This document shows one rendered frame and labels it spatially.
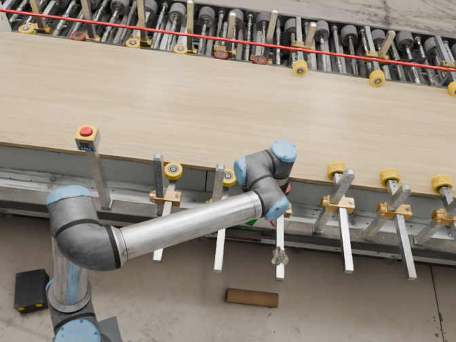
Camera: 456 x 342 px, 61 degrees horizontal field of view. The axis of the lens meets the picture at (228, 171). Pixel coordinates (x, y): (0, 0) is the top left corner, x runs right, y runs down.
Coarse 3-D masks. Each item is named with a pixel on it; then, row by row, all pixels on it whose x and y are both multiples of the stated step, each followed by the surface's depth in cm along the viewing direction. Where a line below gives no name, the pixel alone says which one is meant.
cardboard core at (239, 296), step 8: (232, 288) 233; (232, 296) 229; (240, 296) 229; (248, 296) 230; (256, 296) 230; (264, 296) 230; (272, 296) 231; (256, 304) 230; (264, 304) 230; (272, 304) 230
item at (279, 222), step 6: (282, 216) 173; (276, 222) 172; (282, 222) 171; (276, 228) 170; (282, 228) 169; (276, 234) 168; (282, 234) 168; (276, 240) 166; (282, 240) 166; (282, 246) 164; (282, 264) 159; (276, 270) 158; (282, 270) 158; (276, 276) 156; (282, 276) 156
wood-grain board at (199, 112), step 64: (0, 64) 207; (64, 64) 212; (128, 64) 217; (192, 64) 222; (256, 64) 228; (0, 128) 182; (64, 128) 185; (128, 128) 189; (192, 128) 193; (256, 128) 197; (320, 128) 202; (384, 128) 206; (448, 128) 211
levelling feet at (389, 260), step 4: (4, 216) 252; (8, 216) 252; (12, 216) 252; (100, 224) 255; (200, 236) 255; (200, 240) 255; (204, 240) 256; (292, 248) 258; (296, 248) 257; (300, 248) 259; (296, 252) 257; (300, 252) 257; (384, 260) 260; (388, 260) 260; (392, 260) 260; (392, 264) 259
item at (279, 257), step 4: (276, 248) 162; (280, 248) 163; (276, 252) 161; (280, 252) 161; (284, 252) 162; (276, 256) 160; (280, 256) 160; (284, 256) 160; (272, 260) 160; (276, 260) 159; (280, 260) 160; (284, 260) 159; (276, 264) 159; (284, 264) 159
